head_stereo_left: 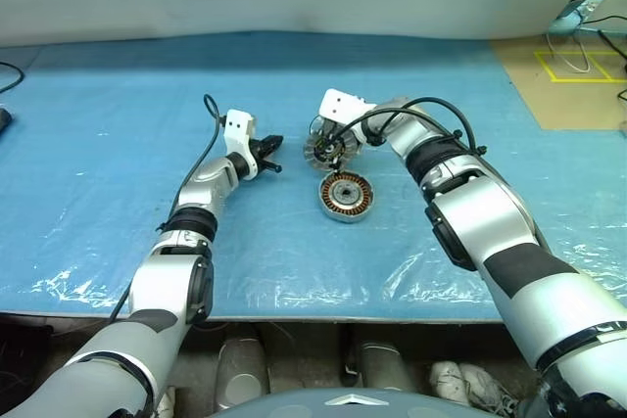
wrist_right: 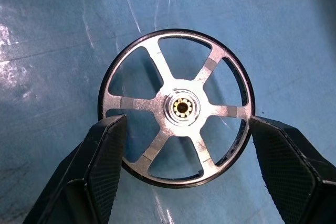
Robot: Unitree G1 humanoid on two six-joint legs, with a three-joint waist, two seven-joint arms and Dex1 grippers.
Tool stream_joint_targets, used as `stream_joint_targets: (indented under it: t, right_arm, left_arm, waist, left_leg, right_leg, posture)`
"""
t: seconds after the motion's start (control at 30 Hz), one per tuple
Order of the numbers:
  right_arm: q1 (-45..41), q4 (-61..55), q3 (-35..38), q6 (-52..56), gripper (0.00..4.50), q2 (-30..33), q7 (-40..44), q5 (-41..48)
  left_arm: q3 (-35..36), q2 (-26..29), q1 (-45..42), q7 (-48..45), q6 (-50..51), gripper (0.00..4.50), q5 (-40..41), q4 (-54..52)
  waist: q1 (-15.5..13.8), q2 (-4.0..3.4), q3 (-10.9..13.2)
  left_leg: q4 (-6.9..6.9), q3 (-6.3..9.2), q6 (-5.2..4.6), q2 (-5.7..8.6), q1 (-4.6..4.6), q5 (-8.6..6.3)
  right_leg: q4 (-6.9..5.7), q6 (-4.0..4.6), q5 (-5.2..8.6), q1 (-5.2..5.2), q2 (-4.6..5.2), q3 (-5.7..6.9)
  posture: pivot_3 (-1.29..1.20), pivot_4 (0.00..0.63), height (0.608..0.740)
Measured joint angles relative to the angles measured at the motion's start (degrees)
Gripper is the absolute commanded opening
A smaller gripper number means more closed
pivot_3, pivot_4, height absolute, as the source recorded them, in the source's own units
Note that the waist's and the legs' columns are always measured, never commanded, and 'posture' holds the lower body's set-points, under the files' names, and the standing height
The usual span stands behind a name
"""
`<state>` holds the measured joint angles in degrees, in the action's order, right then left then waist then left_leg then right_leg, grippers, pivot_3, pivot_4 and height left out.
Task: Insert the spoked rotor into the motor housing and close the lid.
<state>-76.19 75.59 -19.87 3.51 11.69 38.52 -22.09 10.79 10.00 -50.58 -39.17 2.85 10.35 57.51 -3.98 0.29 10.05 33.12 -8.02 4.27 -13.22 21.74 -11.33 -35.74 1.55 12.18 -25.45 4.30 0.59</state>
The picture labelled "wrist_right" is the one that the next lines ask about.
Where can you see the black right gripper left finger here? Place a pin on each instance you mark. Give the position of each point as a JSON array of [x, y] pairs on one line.
[[86, 176]]

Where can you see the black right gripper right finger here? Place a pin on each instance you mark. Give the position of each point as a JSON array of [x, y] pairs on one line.
[[294, 171]]

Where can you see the blue plastic table mat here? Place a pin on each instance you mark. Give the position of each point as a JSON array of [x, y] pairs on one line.
[[52, 24]]

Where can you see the black spoked rotor wheel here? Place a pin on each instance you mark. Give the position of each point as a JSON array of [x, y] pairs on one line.
[[162, 98]]

